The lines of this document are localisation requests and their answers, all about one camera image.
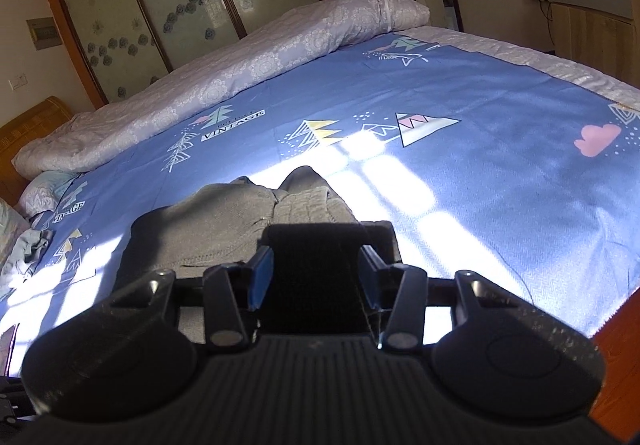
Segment blue printed bed sheet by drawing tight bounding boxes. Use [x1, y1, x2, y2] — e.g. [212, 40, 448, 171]
[0, 28, 640, 376]

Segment wardrobe with frosted floral doors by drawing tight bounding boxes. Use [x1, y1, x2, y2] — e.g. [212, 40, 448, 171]
[30, 0, 331, 108]

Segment grey-blue cloth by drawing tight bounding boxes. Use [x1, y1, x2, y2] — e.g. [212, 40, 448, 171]
[15, 227, 55, 273]

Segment dark grey pants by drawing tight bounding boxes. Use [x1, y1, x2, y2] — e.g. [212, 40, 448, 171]
[117, 165, 403, 341]

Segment wooden cabinet with grey drawer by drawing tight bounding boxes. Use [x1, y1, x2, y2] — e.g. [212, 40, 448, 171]
[542, 0, 640, 88]

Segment wall electrical panel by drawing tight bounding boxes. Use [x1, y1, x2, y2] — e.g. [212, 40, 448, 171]
[26, 18, 63, 51]

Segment black cables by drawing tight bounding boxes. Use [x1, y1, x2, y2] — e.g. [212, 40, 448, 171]
[535, 0, 556, 51]

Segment white patterned quilt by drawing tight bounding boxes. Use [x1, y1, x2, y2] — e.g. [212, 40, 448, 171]
[12, 0, 432, 176]

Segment wooden headboard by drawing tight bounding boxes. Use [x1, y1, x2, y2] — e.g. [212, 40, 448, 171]
[0, 96, 76, 206]

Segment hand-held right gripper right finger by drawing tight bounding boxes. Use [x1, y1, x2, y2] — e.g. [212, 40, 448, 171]
[359, 245, 521, 352]

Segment pale green pillow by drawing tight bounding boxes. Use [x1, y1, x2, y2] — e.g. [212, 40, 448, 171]
[0, 199, 32, 286]

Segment floral pillow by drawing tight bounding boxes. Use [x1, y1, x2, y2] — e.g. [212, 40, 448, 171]
[17, 170, 83, 226]

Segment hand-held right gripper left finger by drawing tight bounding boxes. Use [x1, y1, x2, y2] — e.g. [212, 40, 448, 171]
[109, 247, 275, 352]

